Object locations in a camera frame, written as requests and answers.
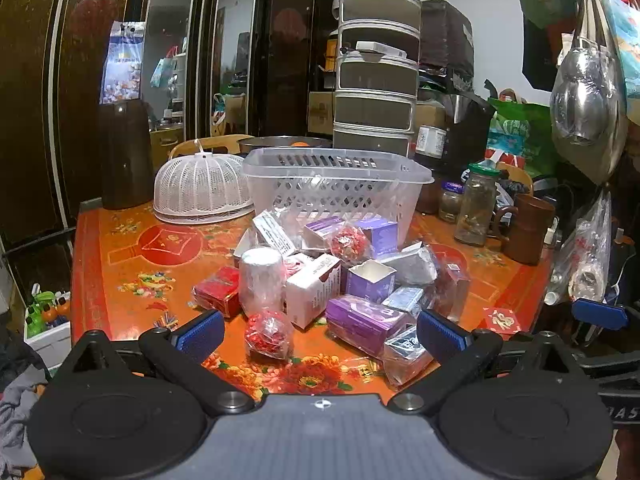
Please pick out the colourful hanging bag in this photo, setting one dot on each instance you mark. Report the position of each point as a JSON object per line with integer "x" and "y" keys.
{"x": 625, "y": 45}

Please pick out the glass bottle with green lid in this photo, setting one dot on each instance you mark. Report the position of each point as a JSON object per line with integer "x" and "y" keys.
{"x": 475, "y": 205}

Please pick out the black electric kettle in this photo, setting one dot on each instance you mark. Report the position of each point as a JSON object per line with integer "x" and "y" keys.
{"x": 467, "y": 130}

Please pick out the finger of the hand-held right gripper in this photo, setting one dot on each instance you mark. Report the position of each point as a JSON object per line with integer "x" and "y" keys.
{"x": 600, "y": 313}

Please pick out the small white printed box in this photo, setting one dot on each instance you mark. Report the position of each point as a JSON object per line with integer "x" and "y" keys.
{"x": 275, "y": 234}

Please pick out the clear plastic bag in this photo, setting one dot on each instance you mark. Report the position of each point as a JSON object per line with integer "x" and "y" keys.
{"x": 585, "y": 255}

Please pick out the green shopping bag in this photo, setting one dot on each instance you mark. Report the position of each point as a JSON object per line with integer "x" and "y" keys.
{"x": 525, "y": 130}

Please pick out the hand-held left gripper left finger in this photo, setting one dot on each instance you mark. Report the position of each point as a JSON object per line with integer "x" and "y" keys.
{"x": 200, "y": 334}

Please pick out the blue wall calendar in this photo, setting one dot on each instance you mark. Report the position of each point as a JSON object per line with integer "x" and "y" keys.
{"x": 122, "y": 65}

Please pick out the silver wrapped cylinder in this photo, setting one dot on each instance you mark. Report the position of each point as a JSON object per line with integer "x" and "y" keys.
{"x": 261, "y": 282}

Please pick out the brown glass jar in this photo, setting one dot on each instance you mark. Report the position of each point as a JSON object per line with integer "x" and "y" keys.
{"x": 427, "y": 197}

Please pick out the large white carton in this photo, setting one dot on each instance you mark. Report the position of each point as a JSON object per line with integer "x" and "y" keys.
{"x": 310, "y": 295}

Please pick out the dark red wrapped box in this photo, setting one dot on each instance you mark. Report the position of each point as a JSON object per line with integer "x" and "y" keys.
{"x": 452, "y": 290}

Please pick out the bagged hanging metal bowls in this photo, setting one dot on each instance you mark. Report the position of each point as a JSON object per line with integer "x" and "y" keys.
{"x": 582, "y": 100}

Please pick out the small silver blue box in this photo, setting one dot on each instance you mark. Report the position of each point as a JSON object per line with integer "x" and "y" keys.
{"x": 402, "y": 301}

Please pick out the clear plastic basket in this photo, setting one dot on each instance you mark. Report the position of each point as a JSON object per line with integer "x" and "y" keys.
{"x": 350, "y": 195}

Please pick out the purple cardboard box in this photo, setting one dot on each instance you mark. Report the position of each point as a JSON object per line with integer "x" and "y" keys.
{"x": 322, "y": 232}
{"x": 380, "y": 237}

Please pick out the small white flat box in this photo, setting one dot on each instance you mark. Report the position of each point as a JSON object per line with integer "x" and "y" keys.
{"x": 380, "y": 49}

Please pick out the open purple box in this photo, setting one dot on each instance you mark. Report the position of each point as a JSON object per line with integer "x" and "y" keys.
{"x": 370, "y": 282}

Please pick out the red candy bag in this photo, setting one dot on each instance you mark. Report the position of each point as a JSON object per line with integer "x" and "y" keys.
{"x": 268, "y": 335}
{"x": 350, "y": 245}

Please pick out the white bin with bottles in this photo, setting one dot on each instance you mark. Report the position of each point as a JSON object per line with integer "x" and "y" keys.
{"x": 47, "y": 317}

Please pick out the long purple box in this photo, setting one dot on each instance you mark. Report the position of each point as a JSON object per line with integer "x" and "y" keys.
{"x": 362, "y": 320}

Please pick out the small jar with blue lid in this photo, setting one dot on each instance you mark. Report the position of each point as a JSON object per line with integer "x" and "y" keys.
{"x": 451, "y": 204}

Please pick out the wooden chair back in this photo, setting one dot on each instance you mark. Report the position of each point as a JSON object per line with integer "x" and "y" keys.
{"x": 220, "y": 141}

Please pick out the brown thermos jug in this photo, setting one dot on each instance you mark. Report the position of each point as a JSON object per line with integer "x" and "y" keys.
{"x": 125, "y": 160}

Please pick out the grey cloth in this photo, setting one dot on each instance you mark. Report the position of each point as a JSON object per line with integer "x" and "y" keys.
{"x": 17, "y": 410}

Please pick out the silver foil packet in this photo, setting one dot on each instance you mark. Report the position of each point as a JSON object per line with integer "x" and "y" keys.
{"x": 412, "y": 265}

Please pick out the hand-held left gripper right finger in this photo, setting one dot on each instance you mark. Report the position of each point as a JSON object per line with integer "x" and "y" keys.
{"x": 442, "y": 334}

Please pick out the metal bowl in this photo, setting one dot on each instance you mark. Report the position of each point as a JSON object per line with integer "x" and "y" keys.
{"x": 280, "y": 144}

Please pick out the grey stacked drawer tower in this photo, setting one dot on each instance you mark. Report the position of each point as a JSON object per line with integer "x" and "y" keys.
{"x": 377, "y": 85}

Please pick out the white mesh food cover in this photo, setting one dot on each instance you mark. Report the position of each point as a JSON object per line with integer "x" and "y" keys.
{"x": 200, "y": 187}

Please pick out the red paper square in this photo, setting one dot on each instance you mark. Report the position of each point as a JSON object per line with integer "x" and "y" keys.
{"x": 502, "y": 320}

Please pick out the brown mug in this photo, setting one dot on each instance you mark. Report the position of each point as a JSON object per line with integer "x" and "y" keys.
{"x": 527, "y": 230}

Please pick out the dark jar with white label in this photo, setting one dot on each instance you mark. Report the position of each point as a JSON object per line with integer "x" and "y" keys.
{"x": 431, "y": 141}

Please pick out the dark wooden mirrored wardrobe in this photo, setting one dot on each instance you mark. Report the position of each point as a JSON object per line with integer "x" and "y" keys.
{"x": 45, "y": 85}

